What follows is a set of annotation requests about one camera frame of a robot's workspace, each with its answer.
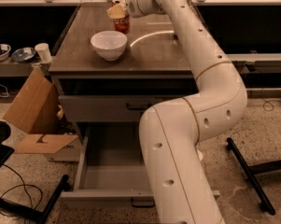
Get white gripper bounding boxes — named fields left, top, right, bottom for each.
left=106, top=0, right=159, bottom=20

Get red coke can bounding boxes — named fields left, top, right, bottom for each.
left=112, top=0, right=130, bottom=34

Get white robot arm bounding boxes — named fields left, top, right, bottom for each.
left=126, top=0, right=247, bottom=224

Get grey drawer cabinet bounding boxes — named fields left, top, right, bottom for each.
left=49, top=5, right=198, bottom=139

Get closed grey top drawer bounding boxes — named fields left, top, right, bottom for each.
left=59, top=95, right=171, bottom=122

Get open grey middle drawer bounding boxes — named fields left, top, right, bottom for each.
left=60, top=122, right=220, bottom=209

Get white ceramic bowl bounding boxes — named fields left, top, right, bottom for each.
left=91, top=31, right=128, bottom=61

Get white paper cup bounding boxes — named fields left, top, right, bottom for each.
left=35, top=43, right=52, bottom=63

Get blue patterned bowl right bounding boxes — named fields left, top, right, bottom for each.
left=11, top=47, right=36, bottom=63

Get blue patterned bowl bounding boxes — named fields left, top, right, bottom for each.
left=11, top=47, right=36, bottom=63
left=0, top=44, right=11, bottom=62

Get grey side shelf left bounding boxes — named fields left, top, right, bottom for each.
left=0, top=58, right=50, bottom=77

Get grey side shelf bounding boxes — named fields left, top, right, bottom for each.
left=0, top=58, right=50, bottom=77
left=228, top=53, right=281, bottom=74

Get blue patterned bowl left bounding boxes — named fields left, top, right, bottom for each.
left=0, top=44, right=11, bottom=62

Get brown cardboard box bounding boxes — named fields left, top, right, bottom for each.
left=4, top=69, right=81, bottom=161

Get grey side shelf right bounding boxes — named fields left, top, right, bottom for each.
left=228, top=53, right=281, bottom=74

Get black stand leg left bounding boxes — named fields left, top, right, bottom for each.
left=0, top=175, right=69, bottom=224

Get black cable on floor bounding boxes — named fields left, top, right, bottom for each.
left=0, top=163, right=45, bottom=218

